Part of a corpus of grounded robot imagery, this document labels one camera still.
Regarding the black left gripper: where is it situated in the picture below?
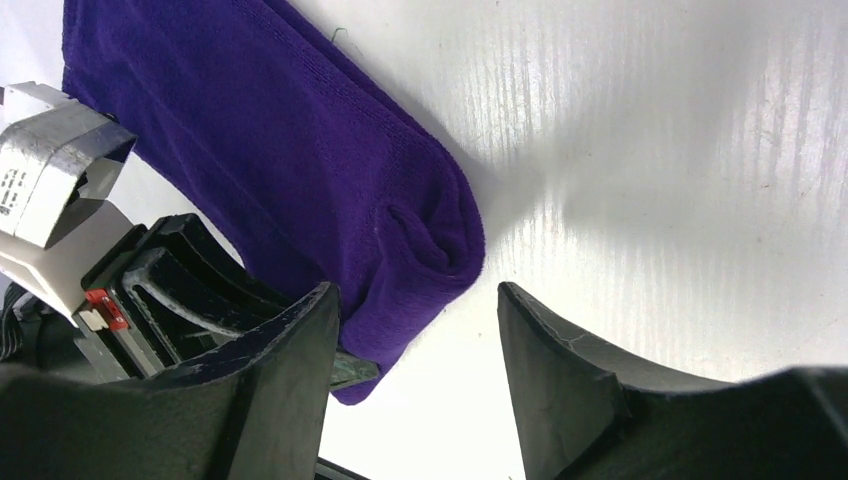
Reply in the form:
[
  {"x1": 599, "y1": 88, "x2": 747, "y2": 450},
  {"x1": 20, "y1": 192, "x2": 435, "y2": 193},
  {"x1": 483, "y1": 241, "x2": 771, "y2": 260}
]
[{"x1": 1, "y1": 214, "x2": 298, "y2": 384}]

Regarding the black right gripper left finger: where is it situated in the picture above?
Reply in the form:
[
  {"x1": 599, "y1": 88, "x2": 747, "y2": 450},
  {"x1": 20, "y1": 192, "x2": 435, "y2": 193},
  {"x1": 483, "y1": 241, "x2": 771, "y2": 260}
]
[{"x1": 1, "y1": 283, "x2": 340, "y2": 479}]

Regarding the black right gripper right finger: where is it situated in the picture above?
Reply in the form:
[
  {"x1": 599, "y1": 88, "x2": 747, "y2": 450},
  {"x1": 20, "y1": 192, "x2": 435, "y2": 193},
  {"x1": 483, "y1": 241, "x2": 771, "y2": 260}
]
[{"x1": 497, "y1": 282, "x2": 847, "y2": 479}]

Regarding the purple towel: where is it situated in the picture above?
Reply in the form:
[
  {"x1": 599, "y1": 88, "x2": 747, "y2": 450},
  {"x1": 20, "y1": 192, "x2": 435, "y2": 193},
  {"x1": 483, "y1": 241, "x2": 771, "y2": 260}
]
[{"x1": 62, "y1": 1, "x2": 485, "y2": 374}]

